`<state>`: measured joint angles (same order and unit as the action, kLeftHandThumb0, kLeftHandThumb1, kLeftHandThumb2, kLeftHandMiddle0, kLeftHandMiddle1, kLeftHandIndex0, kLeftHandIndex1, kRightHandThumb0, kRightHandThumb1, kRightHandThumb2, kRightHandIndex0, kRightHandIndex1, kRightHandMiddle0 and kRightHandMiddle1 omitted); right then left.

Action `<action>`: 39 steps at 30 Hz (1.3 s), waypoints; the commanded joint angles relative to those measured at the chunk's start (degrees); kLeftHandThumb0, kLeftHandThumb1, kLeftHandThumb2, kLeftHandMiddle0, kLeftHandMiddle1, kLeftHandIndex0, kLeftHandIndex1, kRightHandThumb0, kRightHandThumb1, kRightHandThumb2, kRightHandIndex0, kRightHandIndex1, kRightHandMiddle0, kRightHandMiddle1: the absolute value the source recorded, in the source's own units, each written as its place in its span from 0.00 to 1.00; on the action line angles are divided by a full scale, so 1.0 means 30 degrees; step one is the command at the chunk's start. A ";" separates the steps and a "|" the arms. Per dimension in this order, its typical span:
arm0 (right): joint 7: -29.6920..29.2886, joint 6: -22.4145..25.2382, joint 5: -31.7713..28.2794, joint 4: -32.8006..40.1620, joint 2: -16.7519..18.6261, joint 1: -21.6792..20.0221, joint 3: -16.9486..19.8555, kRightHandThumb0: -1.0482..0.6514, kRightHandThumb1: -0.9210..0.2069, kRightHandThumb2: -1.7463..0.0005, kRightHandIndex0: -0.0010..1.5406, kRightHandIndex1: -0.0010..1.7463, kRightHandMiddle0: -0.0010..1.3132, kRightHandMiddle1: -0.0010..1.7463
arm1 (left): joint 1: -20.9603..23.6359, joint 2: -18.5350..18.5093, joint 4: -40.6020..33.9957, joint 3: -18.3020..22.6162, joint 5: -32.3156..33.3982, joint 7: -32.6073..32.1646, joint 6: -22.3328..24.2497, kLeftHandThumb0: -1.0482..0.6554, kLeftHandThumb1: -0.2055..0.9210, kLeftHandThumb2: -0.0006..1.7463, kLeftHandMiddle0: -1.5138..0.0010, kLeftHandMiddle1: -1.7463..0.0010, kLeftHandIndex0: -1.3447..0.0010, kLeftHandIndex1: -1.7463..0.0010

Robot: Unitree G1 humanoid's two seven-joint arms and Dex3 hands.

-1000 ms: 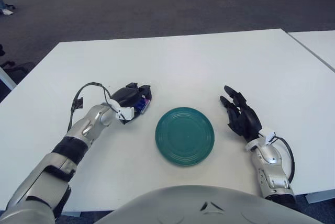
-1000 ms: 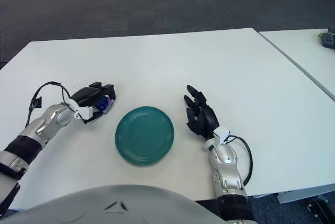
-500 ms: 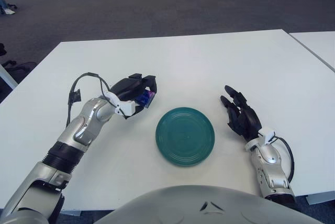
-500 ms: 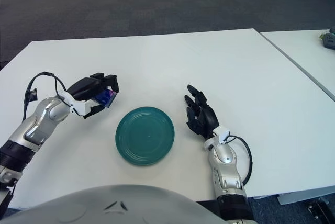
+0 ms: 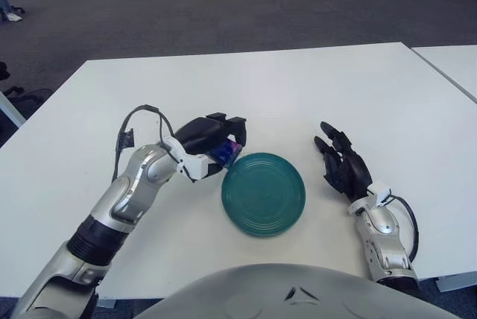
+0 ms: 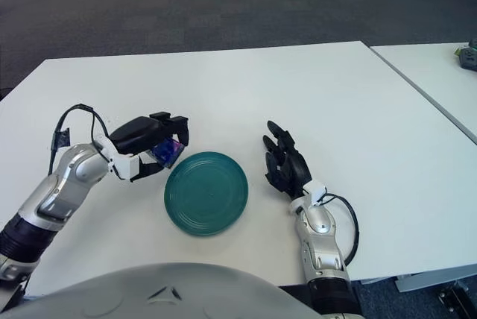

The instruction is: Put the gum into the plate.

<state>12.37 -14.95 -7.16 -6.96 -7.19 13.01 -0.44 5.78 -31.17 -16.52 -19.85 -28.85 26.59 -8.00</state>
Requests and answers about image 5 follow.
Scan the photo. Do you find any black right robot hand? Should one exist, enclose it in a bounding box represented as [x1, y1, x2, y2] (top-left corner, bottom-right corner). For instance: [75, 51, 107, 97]
[314, 121, 373, 200]

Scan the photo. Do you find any person leg with white shoe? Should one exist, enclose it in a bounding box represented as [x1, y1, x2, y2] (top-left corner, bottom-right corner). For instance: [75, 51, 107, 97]
[0, 0, 25, 22]

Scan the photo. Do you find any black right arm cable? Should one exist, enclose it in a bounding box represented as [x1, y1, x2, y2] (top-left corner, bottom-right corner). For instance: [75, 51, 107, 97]
[389, 195, 419, 262]

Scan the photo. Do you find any round green plate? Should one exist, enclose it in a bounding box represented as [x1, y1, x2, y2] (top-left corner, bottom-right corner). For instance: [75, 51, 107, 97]
[221, 152, 307, 238]

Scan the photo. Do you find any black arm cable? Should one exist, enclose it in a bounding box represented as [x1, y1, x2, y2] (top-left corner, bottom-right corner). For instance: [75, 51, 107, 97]
[113, 104, 176, 186]
[389, 195, 419, 262]

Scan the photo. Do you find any blue gum pack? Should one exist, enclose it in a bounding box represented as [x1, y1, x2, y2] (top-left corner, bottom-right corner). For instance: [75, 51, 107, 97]
[207, 139, 244, 169]

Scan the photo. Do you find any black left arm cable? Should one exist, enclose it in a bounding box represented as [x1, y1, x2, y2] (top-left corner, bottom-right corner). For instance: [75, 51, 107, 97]
[113, 104, 176, 186]

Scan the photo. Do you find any grey robot torso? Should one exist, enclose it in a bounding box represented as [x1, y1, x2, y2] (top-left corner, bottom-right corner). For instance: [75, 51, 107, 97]
[133, 263, 463, 319]

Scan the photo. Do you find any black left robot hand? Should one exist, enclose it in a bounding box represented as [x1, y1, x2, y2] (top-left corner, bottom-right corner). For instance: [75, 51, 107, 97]
[174, 112, 248, 178]

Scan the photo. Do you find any grey table frame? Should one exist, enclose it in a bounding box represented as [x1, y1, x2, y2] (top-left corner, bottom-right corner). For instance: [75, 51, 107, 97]
[434, 277, 477, 294]

